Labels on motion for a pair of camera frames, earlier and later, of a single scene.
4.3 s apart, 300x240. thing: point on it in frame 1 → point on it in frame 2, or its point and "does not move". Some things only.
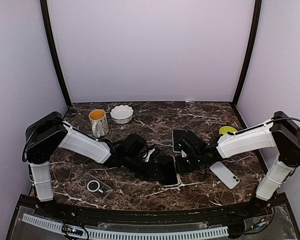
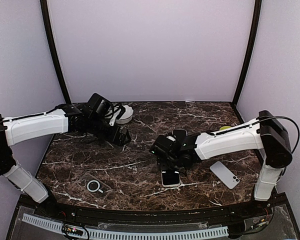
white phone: [225, 174] does not move
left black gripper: [150, 172] → [112, 137]
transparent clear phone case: [97, 188] does not move
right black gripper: [180, 167] → [162, 164]
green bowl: [224, 129] does not move
